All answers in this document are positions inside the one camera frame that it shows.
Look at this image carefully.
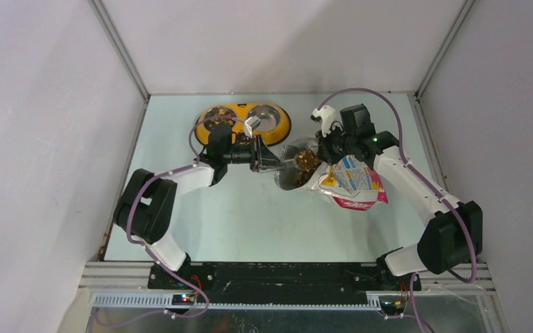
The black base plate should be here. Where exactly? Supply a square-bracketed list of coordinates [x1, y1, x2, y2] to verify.
[147, 262, 421, 306]

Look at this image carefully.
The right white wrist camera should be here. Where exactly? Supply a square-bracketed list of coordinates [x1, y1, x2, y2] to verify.
[311, 105, 342, 137]

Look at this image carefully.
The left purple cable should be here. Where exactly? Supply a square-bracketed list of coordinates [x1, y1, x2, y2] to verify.
[94, 114, 246, 328]

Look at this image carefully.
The purple cable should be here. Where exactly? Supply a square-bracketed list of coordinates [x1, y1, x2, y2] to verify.
[316, 87, 479, 333]
[94, 114, 246, 328]

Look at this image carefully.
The brown pet food kibble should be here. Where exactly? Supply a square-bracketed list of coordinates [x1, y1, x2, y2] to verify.
[296, 170, 315, 187]

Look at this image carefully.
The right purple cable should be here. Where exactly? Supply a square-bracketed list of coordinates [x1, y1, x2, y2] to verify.
[316, 87, 479, 333]

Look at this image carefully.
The aluminium frame rail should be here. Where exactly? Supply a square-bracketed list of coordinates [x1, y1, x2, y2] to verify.
[79, 262, 496, 311]

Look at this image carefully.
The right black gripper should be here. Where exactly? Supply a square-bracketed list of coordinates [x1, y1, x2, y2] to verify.
[316, 123, 356, 167]

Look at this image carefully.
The clear plastic scoop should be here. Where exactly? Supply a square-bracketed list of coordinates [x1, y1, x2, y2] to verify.
[280, 145, 322, 172]

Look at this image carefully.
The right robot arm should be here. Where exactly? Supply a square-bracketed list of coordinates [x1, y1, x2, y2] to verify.
[311, 104, 482, 290]

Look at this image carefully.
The pet food bag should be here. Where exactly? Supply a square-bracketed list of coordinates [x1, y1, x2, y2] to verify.
[274, 137, 389, 211]

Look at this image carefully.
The yellow double pet bowl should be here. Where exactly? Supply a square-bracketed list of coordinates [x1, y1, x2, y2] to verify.
[194, 103, 291, 146]

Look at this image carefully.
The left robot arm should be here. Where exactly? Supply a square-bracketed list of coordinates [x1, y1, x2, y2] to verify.
[113, 123, 294, 289]

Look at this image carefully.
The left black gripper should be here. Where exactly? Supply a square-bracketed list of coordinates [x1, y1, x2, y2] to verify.
[222, 134, 285, 173]

